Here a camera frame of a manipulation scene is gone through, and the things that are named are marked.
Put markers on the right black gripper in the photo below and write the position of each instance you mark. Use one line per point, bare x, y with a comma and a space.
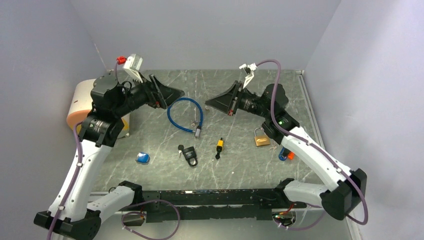
226, 102

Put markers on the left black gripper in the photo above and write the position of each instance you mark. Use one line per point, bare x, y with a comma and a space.
158, 95

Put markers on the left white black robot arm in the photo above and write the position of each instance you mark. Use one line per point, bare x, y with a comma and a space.
71, 215

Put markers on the blue cable lock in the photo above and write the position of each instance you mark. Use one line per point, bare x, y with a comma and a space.
195, 129

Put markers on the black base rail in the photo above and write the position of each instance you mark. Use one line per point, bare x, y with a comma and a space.
170, 205

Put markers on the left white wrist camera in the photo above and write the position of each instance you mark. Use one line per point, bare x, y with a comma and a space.
132, 65

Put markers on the beige yellow cylinder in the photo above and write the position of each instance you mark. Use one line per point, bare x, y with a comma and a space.
81, 103

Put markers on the yellow black padlock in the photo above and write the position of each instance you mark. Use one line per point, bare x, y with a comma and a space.
219, 148

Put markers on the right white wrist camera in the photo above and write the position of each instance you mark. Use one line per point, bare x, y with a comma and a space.
249, 70

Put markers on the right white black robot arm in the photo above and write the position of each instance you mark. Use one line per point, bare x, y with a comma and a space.
342, 188

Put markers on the blue white round object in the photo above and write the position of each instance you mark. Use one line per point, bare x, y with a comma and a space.
142, 158

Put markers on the black padlock key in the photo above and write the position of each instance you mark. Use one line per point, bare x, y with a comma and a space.
180, 149

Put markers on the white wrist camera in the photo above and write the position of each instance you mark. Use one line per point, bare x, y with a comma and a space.
132, 65
249, 70

